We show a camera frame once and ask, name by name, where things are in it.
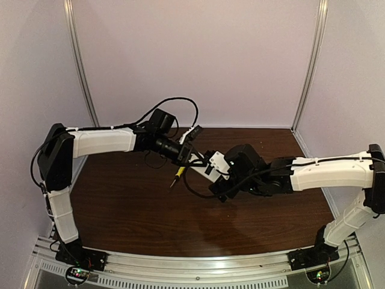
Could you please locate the left aluminium corner post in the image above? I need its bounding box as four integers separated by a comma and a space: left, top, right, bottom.
63, 0, 100, 126

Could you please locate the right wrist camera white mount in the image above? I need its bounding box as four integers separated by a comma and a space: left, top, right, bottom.
204, 151, 230, 183

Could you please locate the aluminium corner post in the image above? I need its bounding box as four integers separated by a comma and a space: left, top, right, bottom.
63, 0, 100, 126
291, 0, 329, 133

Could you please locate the right aluminium corner post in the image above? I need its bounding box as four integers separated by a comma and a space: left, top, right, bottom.
291, 0, 329, 133

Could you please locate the left black camera cable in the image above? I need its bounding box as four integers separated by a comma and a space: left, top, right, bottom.
132, 96, 200, 130

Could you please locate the white remote control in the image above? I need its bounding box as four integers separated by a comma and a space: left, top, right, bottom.
191, 163, 220, 183

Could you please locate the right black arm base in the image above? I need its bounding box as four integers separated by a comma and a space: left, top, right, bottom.
287, 225, 339, 270

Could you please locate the right circuit board with leds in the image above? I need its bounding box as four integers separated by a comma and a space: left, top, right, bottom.
306, 266, 331, 285

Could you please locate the right black camera cable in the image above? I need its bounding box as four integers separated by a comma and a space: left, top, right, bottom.
182, 168, 241, 199

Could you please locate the left circuit board with leds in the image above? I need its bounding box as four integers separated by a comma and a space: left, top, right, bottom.
64, 266, 90, 285

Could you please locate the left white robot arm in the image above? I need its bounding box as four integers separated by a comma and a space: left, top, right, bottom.
37, 108, 203, 244

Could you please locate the black camera cable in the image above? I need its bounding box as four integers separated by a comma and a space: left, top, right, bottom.
132, 96, 200, 130
182, 168, 241, 199

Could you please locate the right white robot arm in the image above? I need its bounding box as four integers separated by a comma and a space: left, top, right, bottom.
203, 144, 384, 249

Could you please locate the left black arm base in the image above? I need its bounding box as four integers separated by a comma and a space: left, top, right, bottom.
55, 237, 107, 272

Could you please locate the circuit board with leds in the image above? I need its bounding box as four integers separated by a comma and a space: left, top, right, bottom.
64, 266, 90, 285
306, 266, 331, 285

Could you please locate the aluminium front rail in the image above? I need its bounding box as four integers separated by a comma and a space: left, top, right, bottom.
21, 237, 374, 288

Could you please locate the yellow handled screwdriver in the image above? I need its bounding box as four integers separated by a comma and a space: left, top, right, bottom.
170, 167, 185, 188

